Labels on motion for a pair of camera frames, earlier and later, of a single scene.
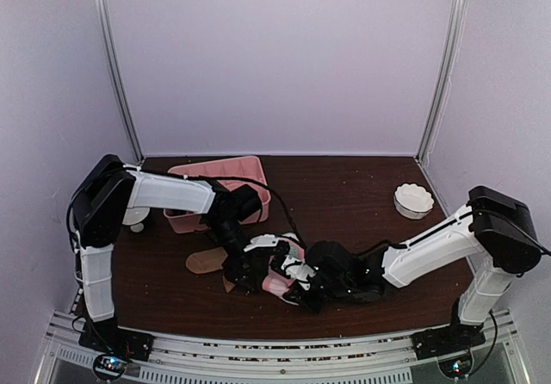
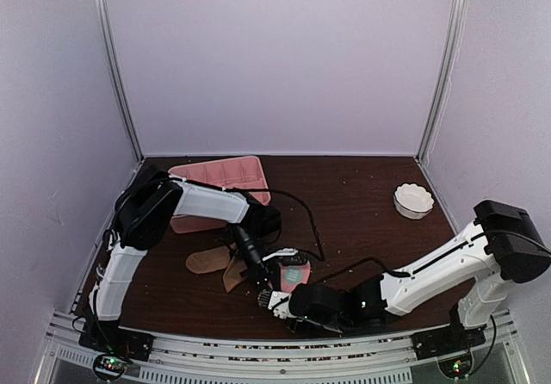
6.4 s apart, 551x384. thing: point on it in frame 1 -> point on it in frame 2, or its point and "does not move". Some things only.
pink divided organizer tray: [249, 167] does not move
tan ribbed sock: [207, 261] does not move
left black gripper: [234, 273] -> [266, 270]
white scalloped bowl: [412, 201] does not move
